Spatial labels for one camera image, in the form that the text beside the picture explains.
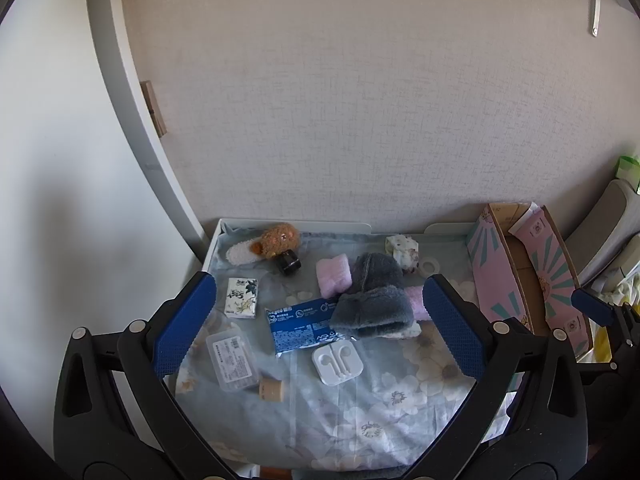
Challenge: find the floral tablecloth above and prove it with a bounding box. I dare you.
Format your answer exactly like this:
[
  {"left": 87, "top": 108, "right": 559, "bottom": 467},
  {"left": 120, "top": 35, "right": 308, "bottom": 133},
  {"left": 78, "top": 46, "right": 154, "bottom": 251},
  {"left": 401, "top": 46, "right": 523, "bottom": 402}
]
[{"left": 165, "top": 227, "right": 526, "bottom": 471}]

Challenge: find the clear plastic box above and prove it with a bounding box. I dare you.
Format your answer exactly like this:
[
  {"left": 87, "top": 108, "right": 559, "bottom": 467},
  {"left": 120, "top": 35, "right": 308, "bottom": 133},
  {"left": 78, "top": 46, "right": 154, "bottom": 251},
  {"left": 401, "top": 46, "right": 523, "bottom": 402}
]
[{"left": 206, "top": 329, "right": 259, "bottom": 393}]

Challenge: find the blue foil packet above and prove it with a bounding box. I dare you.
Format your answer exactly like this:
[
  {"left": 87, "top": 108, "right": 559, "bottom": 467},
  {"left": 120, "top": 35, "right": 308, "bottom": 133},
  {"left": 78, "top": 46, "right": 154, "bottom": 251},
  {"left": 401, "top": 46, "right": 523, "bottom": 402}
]
[{"left": 264, "top": 297, "right": 346, "bottom": 357}]

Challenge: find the beige cushion headboard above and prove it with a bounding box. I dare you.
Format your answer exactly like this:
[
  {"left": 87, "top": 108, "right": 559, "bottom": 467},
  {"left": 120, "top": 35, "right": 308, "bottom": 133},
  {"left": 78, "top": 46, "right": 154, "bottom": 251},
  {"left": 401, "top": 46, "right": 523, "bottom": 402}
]
[{"left": 562, "top": 177, "right": 640, "bottom": 286}]

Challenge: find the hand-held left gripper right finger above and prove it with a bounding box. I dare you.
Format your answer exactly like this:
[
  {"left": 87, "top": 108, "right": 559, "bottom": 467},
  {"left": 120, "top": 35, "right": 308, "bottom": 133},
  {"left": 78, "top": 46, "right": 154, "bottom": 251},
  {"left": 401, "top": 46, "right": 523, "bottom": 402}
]
[{"left": 402, "top": 274, "right": 587, "bottom": 480}]

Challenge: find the brown plush toy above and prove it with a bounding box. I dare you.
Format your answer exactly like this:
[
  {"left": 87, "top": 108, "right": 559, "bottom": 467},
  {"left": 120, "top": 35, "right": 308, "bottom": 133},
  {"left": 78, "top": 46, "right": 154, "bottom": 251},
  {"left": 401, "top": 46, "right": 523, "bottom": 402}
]
[{"left": 250, "top": 222, "right": 301, "bottom": 260}]

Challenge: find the white door frame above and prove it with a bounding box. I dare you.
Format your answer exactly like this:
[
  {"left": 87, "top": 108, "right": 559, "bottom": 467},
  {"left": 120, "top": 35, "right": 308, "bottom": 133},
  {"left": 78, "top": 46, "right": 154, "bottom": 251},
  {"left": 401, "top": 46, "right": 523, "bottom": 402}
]
[{"left": 85, "top": 0, "right": 206, "bottom": 268}]

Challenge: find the grey knit hat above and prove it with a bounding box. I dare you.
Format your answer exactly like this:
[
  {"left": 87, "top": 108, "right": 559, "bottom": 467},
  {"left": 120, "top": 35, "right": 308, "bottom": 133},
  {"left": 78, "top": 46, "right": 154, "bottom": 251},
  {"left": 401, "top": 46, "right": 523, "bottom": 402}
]
[{"left": 330, "top": 252, "right": 416, "bottom": 338}]

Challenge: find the pink printed cardboard box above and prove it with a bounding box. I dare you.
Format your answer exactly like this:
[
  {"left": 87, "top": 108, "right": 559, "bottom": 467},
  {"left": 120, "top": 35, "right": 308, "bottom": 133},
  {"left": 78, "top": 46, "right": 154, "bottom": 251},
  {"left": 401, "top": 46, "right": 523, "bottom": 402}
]
[{"left": 466, "top": 202, "right": 593, "bottom": 356}]

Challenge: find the white window handle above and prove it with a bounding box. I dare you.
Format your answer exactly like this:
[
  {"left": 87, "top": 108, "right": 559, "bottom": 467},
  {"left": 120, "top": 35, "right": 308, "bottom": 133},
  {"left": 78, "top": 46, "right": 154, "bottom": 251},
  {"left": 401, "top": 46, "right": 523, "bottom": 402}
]
[{"left": 587, "top": 0, "right": 608, "bottom": 38}]

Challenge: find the pink fluffy towel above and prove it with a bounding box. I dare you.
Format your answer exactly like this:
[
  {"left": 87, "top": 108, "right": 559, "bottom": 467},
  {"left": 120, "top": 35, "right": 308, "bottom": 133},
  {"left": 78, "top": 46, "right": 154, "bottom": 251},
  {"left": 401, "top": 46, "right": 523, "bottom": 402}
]
[{"left": 316, "top": 254, "right": 356, "bottom": 300}]

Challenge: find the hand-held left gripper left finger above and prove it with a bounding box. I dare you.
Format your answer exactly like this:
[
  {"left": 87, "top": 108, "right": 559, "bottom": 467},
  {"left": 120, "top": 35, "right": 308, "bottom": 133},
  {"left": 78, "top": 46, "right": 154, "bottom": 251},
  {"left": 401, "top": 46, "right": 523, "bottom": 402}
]
[{"left": 54, "top": 271, "right": 241, "bottom": 480}]

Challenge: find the wooden wall block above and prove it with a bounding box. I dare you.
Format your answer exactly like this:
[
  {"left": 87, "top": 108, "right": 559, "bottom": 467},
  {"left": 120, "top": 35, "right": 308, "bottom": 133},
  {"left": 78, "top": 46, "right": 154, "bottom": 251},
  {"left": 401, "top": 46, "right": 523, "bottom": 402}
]
[{"left": 140, "top": 80, "right": 167, "bottom": 137}]

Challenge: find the pink fluffy sock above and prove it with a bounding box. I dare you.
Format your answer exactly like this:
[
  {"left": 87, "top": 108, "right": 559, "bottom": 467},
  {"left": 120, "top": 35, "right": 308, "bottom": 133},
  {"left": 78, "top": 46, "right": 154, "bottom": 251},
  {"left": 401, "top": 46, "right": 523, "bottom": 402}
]
[{"left": 404, "top": 285, "right": 431, "bottom": 322}]

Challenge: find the green package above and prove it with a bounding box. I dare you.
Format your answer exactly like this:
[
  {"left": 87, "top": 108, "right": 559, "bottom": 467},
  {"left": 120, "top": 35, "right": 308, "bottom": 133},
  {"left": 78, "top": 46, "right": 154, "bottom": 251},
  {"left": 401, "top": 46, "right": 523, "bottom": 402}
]
[{"left": 615, "top": 152, "right": 640, "bottom": 193}]

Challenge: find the white desk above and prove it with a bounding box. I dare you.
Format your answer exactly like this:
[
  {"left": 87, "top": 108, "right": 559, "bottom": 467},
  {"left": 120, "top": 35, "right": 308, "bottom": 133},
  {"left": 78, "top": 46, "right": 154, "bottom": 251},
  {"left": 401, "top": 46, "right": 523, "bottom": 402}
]
[{"left": 202, "top": 217, "right": 521, "bottom": 480}]

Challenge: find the white cloth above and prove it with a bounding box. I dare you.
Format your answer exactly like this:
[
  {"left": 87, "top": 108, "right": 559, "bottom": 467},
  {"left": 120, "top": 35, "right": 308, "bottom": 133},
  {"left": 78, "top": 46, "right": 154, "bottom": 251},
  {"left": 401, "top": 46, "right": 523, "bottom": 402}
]
[{"left": 372, "top": 322, "right": 423, "bottom": 341}]

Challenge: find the small black jar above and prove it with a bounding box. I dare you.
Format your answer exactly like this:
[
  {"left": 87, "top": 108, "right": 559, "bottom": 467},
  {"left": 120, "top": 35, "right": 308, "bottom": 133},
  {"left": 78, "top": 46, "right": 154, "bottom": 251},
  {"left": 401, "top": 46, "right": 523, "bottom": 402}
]
[{"left": 276, "top": 250, "right": 304, "bottom": 277}]

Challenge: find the floral print pouch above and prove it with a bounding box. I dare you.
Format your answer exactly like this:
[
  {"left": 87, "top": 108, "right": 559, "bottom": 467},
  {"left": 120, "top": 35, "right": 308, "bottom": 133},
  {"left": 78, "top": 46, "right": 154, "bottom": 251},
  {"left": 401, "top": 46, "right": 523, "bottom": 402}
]
[{"left": 385, "top": 234, "right": 418, "bottom": 275}]

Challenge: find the white oval pad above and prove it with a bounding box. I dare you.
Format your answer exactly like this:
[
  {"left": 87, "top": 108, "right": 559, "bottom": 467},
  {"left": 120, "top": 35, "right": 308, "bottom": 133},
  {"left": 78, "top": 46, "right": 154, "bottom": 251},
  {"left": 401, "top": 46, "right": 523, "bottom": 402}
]
[{"left": 225, "top": 240, "right": 263, "bottom": 266}]

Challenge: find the cork stopper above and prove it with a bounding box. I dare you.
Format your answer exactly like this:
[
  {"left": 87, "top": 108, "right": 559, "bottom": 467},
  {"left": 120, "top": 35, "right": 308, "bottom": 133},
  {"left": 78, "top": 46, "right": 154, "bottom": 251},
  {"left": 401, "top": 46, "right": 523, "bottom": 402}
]
[{"left": 258, "top": 379, "right": 285, "bottom": 402}]

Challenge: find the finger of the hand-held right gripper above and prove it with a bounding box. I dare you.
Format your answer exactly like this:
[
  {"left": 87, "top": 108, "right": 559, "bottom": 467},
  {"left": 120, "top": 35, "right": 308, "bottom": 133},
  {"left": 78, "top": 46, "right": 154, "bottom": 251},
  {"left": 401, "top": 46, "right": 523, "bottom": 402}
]
[{"left": 571, "top": 287, "right": 618, "bottom": 330}]

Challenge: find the white earphone case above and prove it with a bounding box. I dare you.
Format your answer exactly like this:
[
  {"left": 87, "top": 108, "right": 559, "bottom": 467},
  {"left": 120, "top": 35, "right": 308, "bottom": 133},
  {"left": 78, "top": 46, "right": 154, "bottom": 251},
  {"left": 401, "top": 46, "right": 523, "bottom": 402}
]
[{"left": 312, "top": 342, "right": 364, "bottom": 387}]

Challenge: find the floral tissue pack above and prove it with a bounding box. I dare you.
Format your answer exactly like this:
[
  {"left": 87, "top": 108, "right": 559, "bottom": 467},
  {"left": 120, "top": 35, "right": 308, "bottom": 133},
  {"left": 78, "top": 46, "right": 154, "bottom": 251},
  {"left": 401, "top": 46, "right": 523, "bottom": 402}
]
[{"left": 225, "top": 277, "right": 262, "bottom": 319}]

